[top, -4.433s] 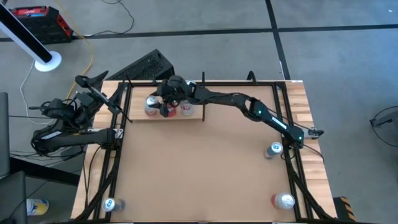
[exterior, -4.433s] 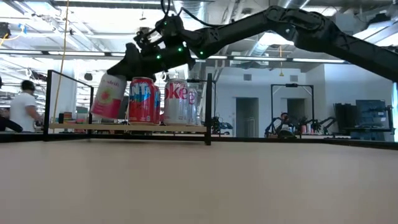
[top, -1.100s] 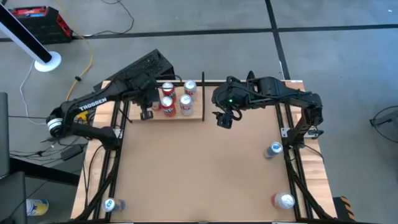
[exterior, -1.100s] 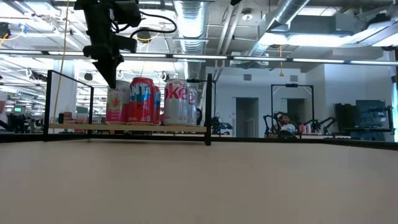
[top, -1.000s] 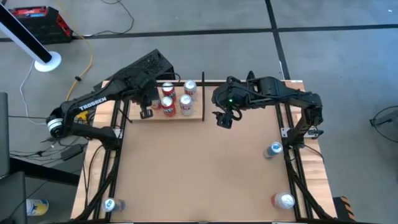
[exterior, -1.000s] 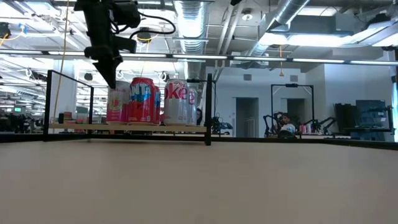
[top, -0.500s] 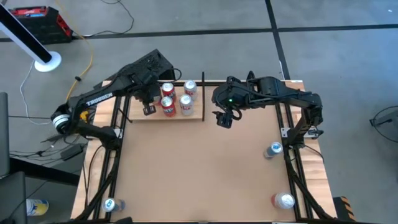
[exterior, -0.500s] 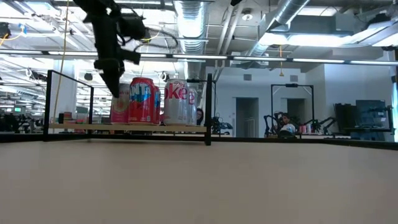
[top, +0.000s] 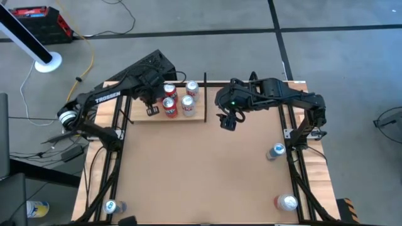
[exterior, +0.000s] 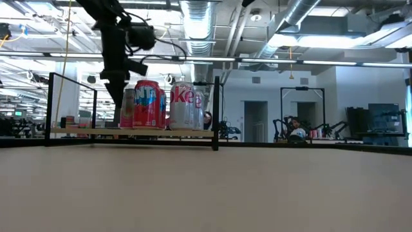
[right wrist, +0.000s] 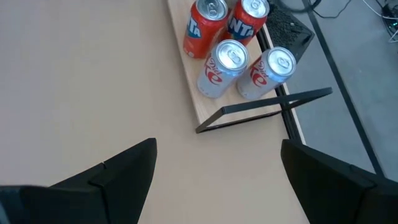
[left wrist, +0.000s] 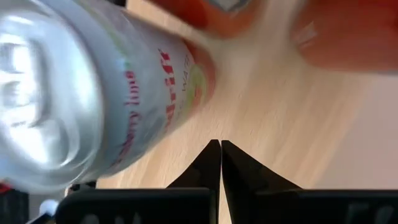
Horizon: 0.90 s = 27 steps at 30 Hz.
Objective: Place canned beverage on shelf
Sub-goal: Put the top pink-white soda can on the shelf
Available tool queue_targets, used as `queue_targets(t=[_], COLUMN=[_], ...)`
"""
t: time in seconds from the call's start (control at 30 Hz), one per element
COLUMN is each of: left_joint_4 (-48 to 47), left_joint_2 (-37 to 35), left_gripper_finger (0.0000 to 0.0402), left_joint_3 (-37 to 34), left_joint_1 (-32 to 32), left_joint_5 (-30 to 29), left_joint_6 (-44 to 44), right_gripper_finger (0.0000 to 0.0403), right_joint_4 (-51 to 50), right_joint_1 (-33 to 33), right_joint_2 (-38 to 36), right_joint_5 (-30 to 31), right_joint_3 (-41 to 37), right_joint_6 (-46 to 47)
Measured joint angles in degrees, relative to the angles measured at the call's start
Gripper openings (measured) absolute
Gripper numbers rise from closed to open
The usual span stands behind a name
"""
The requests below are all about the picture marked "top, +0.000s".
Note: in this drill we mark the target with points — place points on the white mounting bracket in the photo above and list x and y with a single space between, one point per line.
120 135
288 133

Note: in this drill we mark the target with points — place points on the black power adapter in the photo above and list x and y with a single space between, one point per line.
72 153

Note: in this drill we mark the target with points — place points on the red and black toolbox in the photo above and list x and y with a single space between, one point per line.
44 28

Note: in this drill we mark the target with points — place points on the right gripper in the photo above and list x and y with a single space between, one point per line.
234 95

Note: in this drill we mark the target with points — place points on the black aluminium table frame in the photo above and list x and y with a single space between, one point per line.
216 84

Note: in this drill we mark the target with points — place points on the red Fanta strawberry can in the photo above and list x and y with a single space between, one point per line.
170 108
170 90

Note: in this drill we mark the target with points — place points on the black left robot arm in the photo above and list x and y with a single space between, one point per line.
106 97

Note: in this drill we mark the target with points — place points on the pink Spindrift can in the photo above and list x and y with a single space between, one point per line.
286 202

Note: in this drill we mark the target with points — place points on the blue silver Red Bull can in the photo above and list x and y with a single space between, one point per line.
113 206
277 150

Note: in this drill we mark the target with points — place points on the wooden shelf with black frame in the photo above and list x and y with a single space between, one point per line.
141 114

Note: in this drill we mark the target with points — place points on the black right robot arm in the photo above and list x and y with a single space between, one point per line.
295 97

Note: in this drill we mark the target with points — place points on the black perforated case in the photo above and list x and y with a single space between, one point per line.
150 61

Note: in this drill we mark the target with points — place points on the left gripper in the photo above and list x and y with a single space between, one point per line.
149 84

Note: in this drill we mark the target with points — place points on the yellow and white container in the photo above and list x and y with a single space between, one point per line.
37 209

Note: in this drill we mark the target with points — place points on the silver Diet Coke can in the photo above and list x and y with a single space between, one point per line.
187 105
192 89

